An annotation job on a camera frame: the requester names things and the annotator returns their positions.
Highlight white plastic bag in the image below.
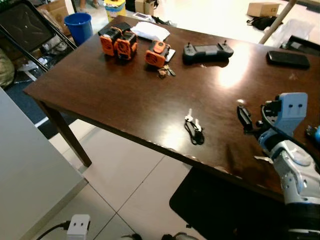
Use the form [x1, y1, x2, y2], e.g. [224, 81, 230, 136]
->
[130, 21, 171, 42]

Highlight blue plastic bucket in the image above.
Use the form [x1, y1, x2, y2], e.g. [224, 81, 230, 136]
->
[63, 12, 94, 46]

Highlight brown wooden table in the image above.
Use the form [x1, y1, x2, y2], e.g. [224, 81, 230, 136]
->
[23, 15, 320, 202]

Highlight brown cardboard box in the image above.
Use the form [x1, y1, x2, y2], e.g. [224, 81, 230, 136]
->
[246, 1, 281, 18]

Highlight white cabinet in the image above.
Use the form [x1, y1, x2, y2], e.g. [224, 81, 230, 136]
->
[0, 87, 89, 240]

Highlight small cardboard box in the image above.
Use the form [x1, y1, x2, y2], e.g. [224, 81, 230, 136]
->
[134, 0, 159, 15]

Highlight blue round timer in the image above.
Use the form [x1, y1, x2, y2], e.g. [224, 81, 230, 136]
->
[306, 125, 320, 147]

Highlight black folding chair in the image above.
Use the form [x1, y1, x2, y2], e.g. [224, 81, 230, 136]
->
[0, 0, 78, 73]

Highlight black tray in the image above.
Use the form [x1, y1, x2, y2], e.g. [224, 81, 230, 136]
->
[281, 34, 320, 55]

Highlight black handheld controller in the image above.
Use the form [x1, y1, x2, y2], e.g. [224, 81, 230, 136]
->
[181, 40, 235, 66]

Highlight wooden slanted pole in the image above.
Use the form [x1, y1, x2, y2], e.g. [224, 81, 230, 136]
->
[258, 0, 300, 45]

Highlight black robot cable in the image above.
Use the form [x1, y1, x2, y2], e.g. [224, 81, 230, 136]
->
[36, 221, 69, 240]

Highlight black seat under table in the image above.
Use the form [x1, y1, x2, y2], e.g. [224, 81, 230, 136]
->
[168, 167, 301, 240]

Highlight black bag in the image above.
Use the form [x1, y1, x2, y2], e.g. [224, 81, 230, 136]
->
[245, 15, 279, 31]

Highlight small bronze key bunch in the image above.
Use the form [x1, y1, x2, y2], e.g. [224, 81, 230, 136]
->
[157, 65, 177, 80]

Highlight orange black device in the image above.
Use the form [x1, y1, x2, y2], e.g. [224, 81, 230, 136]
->
[145, 40, 171, 69]
[98, 26, 121, 57]
[114, 30, 139, 62]

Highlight black flat case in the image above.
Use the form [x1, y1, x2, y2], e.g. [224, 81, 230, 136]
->
[265, 50, 311, 70]

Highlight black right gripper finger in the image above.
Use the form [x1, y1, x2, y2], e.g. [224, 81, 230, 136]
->
[237, 105, 254, 134]

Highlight yellow container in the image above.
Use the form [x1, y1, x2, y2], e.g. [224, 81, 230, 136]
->
[103, 0, 127, 22]

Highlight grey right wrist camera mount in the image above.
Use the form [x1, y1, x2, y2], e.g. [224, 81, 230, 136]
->
[272, 92, 309, 137]

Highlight keys with black lanyard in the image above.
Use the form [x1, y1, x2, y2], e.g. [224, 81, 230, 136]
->
[183, 108, 206, 146]

